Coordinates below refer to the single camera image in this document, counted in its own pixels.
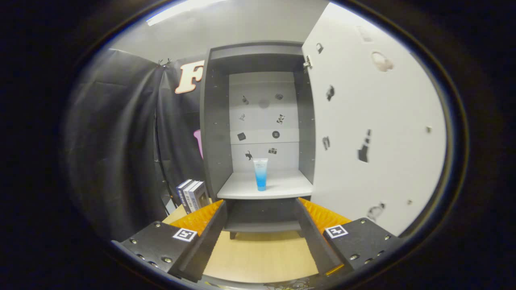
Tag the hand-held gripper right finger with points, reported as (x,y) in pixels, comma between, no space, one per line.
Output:
(314,241)

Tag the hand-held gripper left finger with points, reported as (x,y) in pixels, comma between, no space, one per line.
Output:
(207,237)

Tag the grey cabinet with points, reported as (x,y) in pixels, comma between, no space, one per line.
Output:
(262,185)

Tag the black backdrop cloth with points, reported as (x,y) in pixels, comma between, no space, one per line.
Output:
(121,141)

